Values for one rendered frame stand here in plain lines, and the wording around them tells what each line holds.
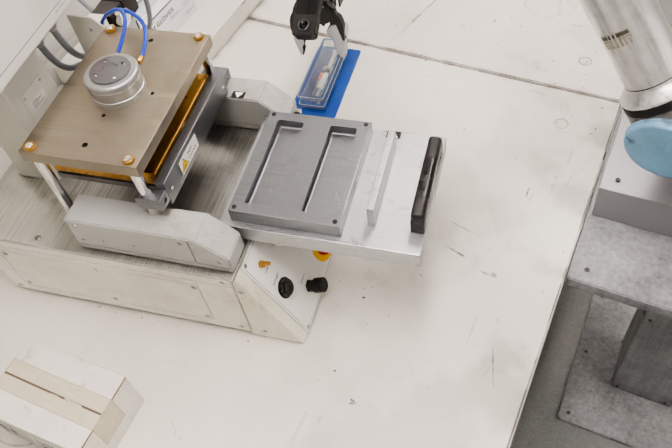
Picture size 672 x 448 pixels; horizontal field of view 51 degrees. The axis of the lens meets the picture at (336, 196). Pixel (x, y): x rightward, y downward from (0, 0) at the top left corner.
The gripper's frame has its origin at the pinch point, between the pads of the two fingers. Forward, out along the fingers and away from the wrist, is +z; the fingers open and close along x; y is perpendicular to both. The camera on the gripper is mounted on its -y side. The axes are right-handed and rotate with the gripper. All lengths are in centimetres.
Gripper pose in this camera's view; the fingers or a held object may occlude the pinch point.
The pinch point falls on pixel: (321, 55)
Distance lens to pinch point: 147.3
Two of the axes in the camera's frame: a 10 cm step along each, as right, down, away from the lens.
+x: -9.5, -1.5, 2.6
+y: 2.8, -7.6, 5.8
